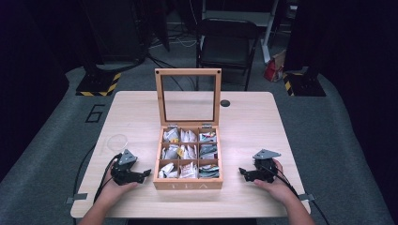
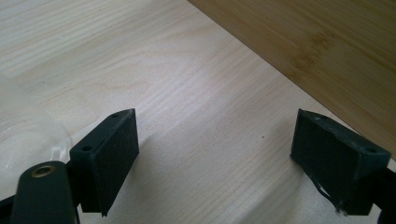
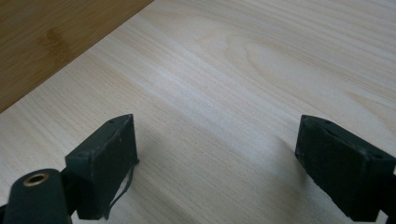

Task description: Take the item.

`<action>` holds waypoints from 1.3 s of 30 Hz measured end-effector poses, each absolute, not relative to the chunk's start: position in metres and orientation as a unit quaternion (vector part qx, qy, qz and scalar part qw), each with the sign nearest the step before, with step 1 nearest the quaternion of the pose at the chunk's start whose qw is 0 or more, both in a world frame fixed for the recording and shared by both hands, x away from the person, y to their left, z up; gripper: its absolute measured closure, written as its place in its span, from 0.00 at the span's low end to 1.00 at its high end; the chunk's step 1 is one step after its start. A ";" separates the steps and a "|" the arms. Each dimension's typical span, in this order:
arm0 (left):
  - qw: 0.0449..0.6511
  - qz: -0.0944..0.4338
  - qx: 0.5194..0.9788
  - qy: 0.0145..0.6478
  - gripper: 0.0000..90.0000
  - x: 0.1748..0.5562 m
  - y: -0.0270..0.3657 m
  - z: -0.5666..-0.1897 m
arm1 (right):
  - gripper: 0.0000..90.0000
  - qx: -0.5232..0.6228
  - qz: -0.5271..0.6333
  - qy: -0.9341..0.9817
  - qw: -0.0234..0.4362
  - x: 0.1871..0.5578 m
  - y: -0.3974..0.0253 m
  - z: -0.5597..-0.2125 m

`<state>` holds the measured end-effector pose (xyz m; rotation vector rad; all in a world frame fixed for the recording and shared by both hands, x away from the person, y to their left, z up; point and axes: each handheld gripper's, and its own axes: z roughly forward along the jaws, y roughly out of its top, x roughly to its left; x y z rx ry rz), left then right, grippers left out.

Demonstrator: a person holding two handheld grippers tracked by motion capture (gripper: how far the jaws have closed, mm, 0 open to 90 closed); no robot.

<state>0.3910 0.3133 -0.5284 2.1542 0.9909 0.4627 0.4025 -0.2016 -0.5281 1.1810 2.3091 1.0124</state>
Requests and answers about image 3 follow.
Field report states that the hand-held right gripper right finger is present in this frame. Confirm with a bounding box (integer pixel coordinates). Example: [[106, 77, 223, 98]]
[[294, 114, 396, 223]]

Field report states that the brown wooden board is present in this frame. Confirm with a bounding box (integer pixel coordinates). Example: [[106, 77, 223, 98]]
[[0, 0, 156, 114]]

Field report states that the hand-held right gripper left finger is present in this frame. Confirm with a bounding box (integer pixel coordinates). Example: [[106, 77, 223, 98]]
[[64, 113, 140, 221]]

